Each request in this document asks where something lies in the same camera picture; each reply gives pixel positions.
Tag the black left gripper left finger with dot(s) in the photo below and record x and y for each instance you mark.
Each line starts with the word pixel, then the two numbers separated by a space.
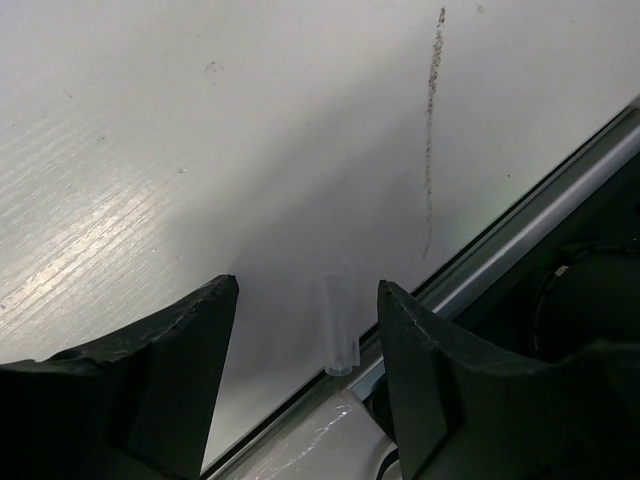
pixel 134 404

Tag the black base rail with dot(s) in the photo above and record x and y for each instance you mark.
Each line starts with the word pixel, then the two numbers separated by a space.
pixel 559 270

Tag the silver foil sheet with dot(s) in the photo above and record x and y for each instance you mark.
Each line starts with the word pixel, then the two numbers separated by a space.
pixel 338 440

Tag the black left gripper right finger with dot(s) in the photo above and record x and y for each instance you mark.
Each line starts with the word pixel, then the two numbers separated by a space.
pixel 465 408

